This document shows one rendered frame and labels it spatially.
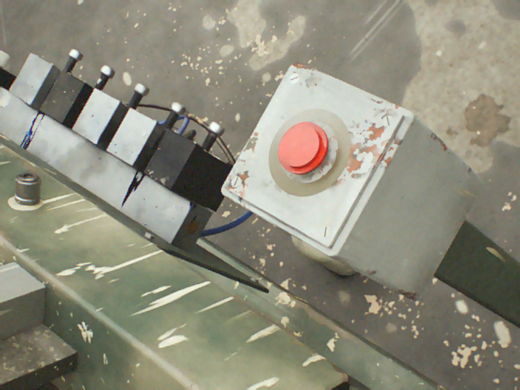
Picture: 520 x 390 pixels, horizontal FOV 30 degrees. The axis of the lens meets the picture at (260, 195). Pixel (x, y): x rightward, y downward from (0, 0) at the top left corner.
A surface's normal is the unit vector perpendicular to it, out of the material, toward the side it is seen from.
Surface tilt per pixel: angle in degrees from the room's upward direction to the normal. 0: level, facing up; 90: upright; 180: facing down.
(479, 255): 90
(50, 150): 0
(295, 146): 0
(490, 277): 90
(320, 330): 0
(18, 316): 90
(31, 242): 57
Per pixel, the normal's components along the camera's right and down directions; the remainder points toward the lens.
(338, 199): -0.50, -0.28
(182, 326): 0.15, -0.88
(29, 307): 0.71, 0.40
